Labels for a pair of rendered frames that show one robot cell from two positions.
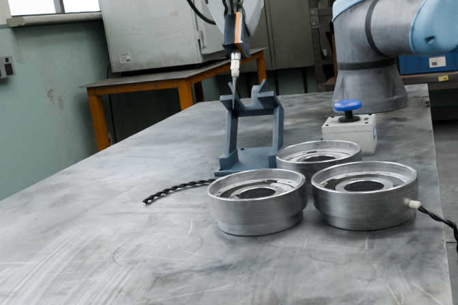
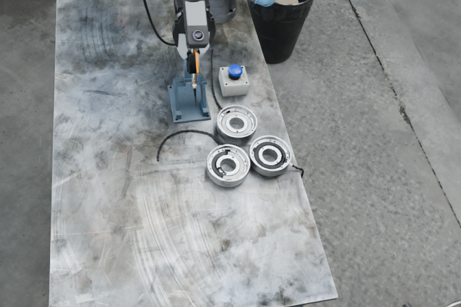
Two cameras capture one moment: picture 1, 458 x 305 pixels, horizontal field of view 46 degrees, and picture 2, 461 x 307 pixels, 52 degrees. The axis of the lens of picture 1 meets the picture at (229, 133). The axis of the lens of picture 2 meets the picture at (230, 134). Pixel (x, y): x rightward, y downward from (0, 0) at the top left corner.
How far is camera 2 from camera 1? 0.89 m
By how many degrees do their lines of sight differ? 53
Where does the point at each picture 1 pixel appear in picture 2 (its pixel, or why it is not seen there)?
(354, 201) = (274, 172)
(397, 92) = (234, 6)
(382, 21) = not seen: outside the picture
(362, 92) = (216, 11)
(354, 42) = not seen: outside the picture
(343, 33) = not seen: outside the picture
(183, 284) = (226, 225)
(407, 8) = not seen: outside the picture
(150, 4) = not seen: outside the picture
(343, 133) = (234, 88)
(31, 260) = (143, 222)
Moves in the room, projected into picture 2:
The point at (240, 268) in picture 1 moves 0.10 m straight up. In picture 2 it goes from (241, 211) to (246, 191)
